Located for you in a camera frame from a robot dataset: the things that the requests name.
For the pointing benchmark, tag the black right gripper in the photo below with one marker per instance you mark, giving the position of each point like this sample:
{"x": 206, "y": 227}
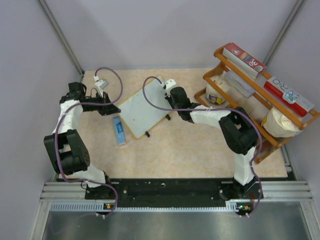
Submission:
{"x": 169, "y": 99}

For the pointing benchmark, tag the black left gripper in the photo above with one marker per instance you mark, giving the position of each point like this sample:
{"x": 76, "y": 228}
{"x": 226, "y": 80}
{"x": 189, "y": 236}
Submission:
{"x": 108, "y": 109}

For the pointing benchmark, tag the yellow framed whiteboard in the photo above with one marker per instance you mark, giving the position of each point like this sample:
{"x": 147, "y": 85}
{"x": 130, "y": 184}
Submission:
{"x": 138, "y": 114}

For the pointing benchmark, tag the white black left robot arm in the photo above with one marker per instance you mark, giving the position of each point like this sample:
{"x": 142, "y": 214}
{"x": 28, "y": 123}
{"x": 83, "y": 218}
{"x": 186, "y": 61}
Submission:
{"x": 67, "y": 152}

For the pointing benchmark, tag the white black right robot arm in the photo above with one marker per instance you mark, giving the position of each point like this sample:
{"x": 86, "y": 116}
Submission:
{"x": 239, "y": 134}

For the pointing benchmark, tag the white printed cup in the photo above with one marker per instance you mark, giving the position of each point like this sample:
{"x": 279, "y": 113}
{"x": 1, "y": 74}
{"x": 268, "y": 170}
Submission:
{"x": 213, "y": 96}

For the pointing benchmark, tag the grey flat box on shelf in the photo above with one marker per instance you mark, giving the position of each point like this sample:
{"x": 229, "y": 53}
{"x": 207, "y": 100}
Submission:
{"x": 239, "y": 84}

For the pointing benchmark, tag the red white 3D box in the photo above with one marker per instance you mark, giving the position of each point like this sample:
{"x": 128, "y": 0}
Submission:
{"x": 243, "y": 60}

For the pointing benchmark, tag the wooden shelf rack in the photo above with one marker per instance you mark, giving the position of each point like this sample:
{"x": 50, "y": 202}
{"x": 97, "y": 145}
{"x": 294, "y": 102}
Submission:
{"x": 257, "y": 106}

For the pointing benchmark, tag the beige cloth bag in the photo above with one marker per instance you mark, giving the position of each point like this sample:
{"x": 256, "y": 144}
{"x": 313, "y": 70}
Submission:
{"x": 278, "y": 125}

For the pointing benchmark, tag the red white R-O box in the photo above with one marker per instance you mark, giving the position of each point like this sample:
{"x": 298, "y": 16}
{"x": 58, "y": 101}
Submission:
{"x": 288, "y": 96}

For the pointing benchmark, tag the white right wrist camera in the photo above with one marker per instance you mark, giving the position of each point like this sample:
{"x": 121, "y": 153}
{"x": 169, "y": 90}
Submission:
{"x": 168, "y": 85}

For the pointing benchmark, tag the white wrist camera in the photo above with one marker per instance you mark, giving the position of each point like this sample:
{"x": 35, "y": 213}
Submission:
{"x": 100, "y": 86}
{"x": 168, "y": 85}

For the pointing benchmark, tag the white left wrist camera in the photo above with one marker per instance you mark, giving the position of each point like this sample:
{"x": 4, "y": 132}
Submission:
{"x": 100, "y": 86}

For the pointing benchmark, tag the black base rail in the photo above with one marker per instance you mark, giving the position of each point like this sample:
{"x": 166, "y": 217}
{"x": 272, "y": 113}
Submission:
{"x": 171, "y": 192}

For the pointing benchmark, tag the grey cable duct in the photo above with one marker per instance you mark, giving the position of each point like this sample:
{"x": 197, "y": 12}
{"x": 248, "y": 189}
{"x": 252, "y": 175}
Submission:
{"x": 77, "y": 207}

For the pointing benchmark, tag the aluminium frame post left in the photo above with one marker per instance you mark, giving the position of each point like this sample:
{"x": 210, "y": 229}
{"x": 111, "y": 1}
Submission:
{"x": 60, "y": 36}

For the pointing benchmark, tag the aluminium frame post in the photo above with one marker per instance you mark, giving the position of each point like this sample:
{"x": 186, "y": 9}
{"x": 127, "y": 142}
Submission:
{"x": 298, "y": 6}
{"x": 60, "y": 36}

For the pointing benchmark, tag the aluminium frame post right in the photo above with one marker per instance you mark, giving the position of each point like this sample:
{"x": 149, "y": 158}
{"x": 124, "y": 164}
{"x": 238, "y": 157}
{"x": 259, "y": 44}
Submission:
{"x": 298, "y": 6}

